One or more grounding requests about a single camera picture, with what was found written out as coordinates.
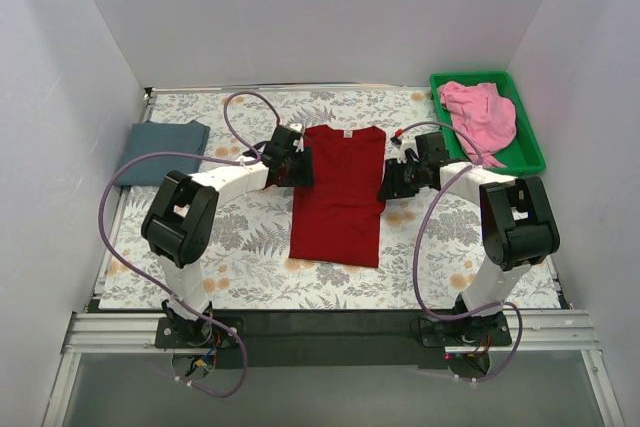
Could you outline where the red t-shirt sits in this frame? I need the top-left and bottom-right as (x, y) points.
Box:
(289, 125), (386, 268)

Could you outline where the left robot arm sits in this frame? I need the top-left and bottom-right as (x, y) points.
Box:
(141, 124), (313, 347)

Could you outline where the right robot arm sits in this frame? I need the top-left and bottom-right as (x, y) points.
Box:
(378, 131), (560, 346)

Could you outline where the floral patterned table mat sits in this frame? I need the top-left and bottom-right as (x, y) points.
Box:
(95, 89), (560, 311)

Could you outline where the pink t-shirt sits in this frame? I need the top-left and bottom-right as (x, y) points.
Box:
(438, 81), (517, 169)

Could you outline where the green plastic bin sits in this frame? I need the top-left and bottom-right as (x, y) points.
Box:
(430, 71), (546, 177)

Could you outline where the folded blue-grey t-shirt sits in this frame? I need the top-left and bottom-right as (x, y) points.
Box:
(114, 121), (210, 187)

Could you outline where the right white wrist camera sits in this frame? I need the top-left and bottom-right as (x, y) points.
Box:
(390, 131), (418, 163)

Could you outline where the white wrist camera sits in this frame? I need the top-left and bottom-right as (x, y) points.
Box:
(390, 131), (418, 163)
(288, 123), (305, 152)

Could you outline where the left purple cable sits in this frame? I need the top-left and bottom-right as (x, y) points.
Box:
(97, 91), (249, 398)

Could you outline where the purple cable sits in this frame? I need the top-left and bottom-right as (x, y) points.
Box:
(97, 91), (249, 398)
(392, 120), (525, 386)

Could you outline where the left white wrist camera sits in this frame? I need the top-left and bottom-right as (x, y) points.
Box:
(288, 123), (305, 152)

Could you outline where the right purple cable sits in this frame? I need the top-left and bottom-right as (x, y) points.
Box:
(392, 120), (525, 386)

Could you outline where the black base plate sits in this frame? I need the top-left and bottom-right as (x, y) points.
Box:
(153, 310), (516, 371)

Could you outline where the aluminium frame rail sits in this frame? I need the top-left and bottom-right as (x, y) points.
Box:
(45, 310), (624, 426)

